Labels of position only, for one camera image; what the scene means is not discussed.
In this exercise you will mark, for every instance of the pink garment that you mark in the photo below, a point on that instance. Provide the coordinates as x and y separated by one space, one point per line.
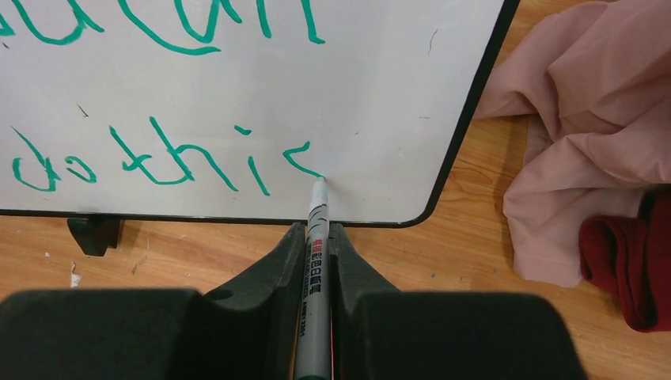
594 81

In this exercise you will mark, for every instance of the white whiteboard marker pen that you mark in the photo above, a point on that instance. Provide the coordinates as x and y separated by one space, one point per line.
313 358

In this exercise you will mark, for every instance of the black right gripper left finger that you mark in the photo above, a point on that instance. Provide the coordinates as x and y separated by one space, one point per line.
243 329

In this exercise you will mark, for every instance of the red shirt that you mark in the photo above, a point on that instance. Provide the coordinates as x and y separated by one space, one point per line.
629 258

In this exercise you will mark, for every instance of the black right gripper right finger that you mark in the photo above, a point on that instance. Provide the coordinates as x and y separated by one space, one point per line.
382 332

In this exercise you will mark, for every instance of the white whiteboard black frame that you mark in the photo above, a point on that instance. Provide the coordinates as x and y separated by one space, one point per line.
230 111

